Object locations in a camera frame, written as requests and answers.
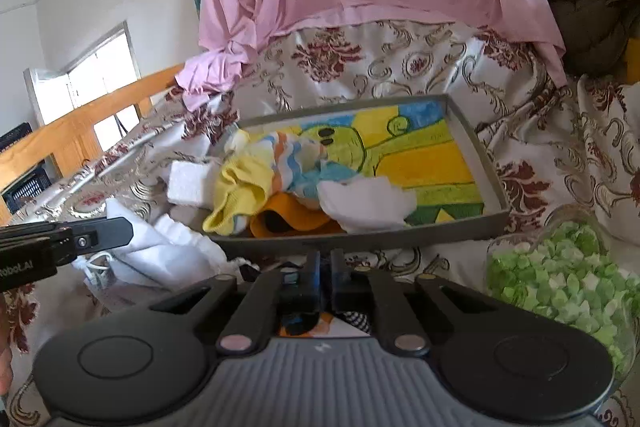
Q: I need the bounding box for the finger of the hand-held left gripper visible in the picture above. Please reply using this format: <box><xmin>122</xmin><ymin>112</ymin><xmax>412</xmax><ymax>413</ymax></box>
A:
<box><xmin>72</xmin><ymin>217</ymin><xmax>134</xmax><ymax>252</ymax></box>

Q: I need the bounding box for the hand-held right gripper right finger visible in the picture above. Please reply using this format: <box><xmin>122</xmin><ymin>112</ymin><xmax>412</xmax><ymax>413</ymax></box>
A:
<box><xmin>331</xmin><ymin>251</ymin><xmax>506</xmax><ymax>355</ymax></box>

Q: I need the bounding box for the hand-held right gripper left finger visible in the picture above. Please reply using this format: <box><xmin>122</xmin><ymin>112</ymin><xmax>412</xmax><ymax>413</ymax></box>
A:
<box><xmin>150</xmin><ymin>251</ymin><xmax>321</xmax><ymax>354</ymax></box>

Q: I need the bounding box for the black and white striped sock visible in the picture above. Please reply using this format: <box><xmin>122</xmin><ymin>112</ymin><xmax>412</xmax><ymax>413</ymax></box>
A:
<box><xmin>342</xmin><ymin>309</ymin><xmax>374</xmax><ymax>336</ymax></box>

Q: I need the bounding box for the orange sock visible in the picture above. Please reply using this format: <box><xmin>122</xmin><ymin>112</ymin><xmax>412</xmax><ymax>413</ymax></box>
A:
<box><xmin>249</xmin><ymin>192</ymin><xmax>346</xmax><ymax>238</ymax></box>

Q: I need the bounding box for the white cloth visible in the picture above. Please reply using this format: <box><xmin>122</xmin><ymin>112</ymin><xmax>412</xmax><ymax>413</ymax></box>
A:
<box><xmin>317</xmin><ymin>177</ymin><xmax>419</xmax><ymax>231</ymax></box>

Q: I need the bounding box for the white sponge block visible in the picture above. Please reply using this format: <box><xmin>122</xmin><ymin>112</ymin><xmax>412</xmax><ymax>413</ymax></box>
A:
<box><xmin>167</xmin><ymin>159</ymin><xmax>222</xmax><ymax>208</ymax></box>

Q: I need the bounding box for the pastel striped sock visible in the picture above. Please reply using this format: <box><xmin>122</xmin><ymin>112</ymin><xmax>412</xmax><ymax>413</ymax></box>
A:
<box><xmin>227</xmin><ymin>129</ymin><xmax>351</xmax><ymax>208</ymax></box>

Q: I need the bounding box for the grey tray with cartoon picture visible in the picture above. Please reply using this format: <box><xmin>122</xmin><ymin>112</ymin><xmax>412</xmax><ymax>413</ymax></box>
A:
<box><xmin>207</xmin><ymin>94</ymin><xmax>511</xmax><ymax>258</ymax></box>

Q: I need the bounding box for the black plastic crate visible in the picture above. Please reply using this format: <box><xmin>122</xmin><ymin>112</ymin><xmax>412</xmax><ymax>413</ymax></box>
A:
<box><xmin>0</xmin><ymin>159</ymin><xmax>52</xmax><ymax>212</ymax></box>

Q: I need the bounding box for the window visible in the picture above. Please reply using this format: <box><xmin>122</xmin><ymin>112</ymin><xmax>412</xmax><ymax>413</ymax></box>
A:
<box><xmin>24</xmin><ymin>21</ymin><xmax>143</xmax><ymax>152</ymax></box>

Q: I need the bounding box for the jar of green paper stars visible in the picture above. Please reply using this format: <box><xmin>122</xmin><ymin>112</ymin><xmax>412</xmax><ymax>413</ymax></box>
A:
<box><xmin>485</xmin><ymin>204</ymin><xmax>636</xmax><ymax>383</ymax></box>

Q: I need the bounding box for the floral satin bedspread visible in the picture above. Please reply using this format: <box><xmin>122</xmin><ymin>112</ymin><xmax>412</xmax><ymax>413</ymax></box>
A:
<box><xmin>0</xmin><ymin>19</ymin><xmax>640</xmax><ymax>427</ymax></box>

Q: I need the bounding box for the wooden bed rail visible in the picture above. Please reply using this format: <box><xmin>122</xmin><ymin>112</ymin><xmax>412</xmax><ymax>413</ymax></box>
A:
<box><xmin>0</xmin><ymin>62</ymin><xmax>186</xmax><ymax>214</ymax></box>

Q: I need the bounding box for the light wooden bed frame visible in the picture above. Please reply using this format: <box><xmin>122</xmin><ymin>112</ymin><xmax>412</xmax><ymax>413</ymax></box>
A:
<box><xmin>620</xmin><ymin>42</ymin><xmax>640</xmax><ymax>84</ymax></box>

